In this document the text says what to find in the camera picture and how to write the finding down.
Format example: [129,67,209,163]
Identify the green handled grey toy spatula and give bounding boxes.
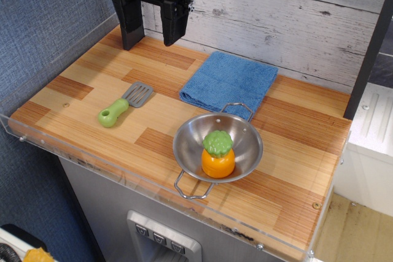
[98,82,154,128]

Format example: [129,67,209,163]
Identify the blue folded cloth napkin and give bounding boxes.
[179,52,278,120]

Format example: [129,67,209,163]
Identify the orange toy carrot green top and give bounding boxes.
[201,130,236,179]

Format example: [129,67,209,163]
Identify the clear acrylic table guard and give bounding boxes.
[1,10,349,261]

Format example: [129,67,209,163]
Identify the grey toy fridge cabinet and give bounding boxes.
[60,158,277,261]

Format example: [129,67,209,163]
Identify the silver dispenser button panel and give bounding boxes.
[126,210,203,261]

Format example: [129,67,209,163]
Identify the white toy sink counter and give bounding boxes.
[333,83,392,216]

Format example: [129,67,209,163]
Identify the white black box bottom left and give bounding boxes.
[1,224,48,260]

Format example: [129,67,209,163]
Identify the yellow toy at bottom left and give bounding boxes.
[23,248,55,262]

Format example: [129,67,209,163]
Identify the small steel two-handled bowl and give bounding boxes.
[173,102,263,199]

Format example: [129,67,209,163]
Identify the dark right upright post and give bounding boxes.
[343,0,392,120]

